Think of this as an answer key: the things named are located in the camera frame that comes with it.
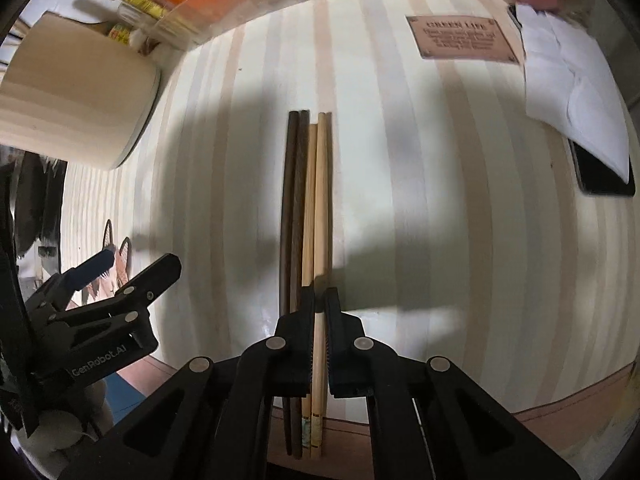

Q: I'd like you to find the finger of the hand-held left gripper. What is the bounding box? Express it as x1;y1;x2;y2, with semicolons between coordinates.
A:
22;250;116;312
46;253;182;327

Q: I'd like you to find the black smartphone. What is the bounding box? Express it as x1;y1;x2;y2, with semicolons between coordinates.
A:
567;137;637;198

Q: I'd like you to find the brown label patch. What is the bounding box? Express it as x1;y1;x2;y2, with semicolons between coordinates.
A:
405;15;521;65

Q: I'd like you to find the beige utensil holder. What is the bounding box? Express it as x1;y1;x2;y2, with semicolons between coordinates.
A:
0;11;162;171

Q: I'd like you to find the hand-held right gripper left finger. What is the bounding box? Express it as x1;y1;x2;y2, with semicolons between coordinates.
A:
60;287;316;480

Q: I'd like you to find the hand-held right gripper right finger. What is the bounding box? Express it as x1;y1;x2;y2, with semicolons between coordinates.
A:
325;287;582;480

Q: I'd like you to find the white paper sheet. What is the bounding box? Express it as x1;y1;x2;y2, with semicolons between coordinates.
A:
507;2;632;186

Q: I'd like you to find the small yellow box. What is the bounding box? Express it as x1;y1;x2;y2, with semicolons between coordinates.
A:
107;0;168;23

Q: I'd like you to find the clear plastic organizer tray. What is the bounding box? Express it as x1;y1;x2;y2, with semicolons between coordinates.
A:
107;0;321;51

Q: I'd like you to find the striped cat print tablecloth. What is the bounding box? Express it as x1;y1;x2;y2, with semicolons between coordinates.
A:
60;0;640;441

